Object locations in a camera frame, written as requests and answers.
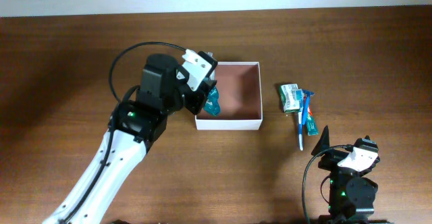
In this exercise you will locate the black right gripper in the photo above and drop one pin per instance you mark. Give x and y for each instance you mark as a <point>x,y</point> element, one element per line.
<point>331,157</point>

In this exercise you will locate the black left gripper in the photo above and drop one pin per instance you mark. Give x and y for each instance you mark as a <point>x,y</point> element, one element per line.
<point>196,96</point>

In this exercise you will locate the green Listerine mouthwash bottle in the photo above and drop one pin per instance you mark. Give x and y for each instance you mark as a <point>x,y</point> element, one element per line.
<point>212,106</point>

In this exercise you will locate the green red toothpaste tube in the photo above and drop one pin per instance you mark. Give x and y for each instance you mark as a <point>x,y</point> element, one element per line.
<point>311,126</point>

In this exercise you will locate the blue disposable razor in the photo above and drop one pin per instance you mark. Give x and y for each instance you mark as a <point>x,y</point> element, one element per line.
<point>307,96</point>

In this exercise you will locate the blue white toothbrush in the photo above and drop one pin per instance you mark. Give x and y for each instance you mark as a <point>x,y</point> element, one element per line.
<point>299,98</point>

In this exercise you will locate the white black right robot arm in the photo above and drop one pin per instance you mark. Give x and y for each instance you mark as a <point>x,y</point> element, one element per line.
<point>351,194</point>

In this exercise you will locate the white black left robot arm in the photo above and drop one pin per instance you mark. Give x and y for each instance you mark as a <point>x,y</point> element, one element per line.
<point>135,124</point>

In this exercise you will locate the pink open cardboard box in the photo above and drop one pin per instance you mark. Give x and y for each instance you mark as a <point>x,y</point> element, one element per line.
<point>240,98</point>

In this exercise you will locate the green white soap packet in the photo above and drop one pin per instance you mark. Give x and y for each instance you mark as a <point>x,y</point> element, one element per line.
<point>289,100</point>

